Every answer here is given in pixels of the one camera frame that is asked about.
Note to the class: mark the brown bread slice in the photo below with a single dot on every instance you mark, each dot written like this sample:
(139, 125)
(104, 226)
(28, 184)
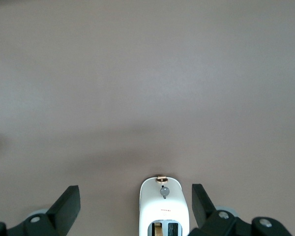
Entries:
(158, 229)

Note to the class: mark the white toaster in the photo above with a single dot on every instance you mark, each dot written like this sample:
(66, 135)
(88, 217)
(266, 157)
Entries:
(163, 209)

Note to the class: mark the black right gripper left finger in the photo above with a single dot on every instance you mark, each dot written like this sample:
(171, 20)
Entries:
(61, 209)

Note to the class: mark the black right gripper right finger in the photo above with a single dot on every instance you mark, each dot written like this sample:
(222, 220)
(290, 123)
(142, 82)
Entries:
(211, 211)

